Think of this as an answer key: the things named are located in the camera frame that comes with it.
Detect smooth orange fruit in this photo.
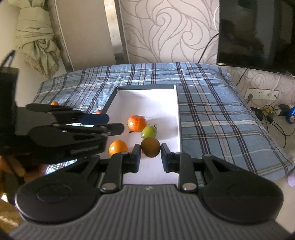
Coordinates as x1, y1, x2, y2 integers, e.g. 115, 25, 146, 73
108, 140, 128, 156

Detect brown kiwi fruit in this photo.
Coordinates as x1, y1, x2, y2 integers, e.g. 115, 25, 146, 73
140, 138, 161, 158

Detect small orange mandarin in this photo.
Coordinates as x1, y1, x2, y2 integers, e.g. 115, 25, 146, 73
50, 101, 60, 105

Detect orange tangerine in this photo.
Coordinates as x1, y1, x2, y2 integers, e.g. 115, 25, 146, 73
127, 115, 147, 132

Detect dark box with white interior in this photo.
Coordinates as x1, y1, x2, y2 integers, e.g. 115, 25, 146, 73
103, 85, 181, 185

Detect person's left hand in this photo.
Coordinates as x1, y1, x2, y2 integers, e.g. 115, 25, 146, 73
1, 156, 48, 201

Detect blue plaid cloth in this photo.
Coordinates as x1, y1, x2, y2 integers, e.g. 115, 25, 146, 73
34, 63, 294, 181

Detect black power adapter box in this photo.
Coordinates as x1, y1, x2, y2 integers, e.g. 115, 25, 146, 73
251, 107, 265, 121

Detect blue glass bottle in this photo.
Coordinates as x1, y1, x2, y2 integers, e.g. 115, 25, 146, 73
286, 106, 295, 124

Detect black television cable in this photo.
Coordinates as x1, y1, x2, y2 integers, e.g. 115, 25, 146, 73
198, 33, 220, 64

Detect black wall television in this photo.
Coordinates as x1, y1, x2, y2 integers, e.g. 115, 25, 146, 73
216, 0, 294, 76

